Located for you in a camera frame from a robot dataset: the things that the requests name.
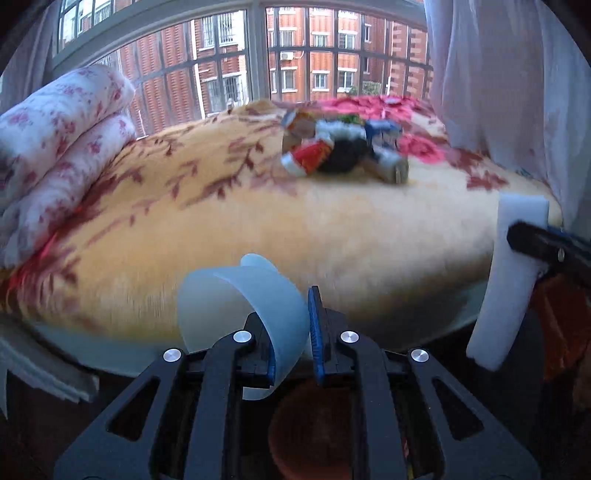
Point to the blue white milk carton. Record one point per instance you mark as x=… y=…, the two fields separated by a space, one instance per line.
x=383 y=133

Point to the grey window frame with bars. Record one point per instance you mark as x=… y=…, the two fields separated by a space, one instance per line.
x=189 y=60

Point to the folded white red floral quilt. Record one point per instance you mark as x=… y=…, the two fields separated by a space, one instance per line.
x=54 y=145

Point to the orange plastic trash bin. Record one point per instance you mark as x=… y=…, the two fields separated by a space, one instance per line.
x=311 y=433

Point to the black round object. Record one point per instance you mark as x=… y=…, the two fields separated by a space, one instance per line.
x=345 y=156

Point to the grey tin can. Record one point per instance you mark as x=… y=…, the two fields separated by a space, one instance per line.
x=389 y=165

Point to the translucent white plastic cup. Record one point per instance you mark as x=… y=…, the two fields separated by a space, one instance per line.
x=215 y=302

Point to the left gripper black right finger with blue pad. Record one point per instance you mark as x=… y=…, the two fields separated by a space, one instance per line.
x=411 y=419

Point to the yellow floral fleece blanket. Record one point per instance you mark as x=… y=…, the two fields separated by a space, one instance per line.
x=405 y=263

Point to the green snack wrapper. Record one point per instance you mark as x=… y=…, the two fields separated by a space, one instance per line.
x=352 y=119

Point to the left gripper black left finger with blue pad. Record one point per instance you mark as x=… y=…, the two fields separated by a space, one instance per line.
x=177 y=419

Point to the white foam block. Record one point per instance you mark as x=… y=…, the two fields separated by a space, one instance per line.
x=510 y=285

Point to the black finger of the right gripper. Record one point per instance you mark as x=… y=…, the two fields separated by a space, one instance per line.
x=563 y=252

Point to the white sheer curtain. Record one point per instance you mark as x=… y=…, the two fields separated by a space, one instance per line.
x=509 y=81

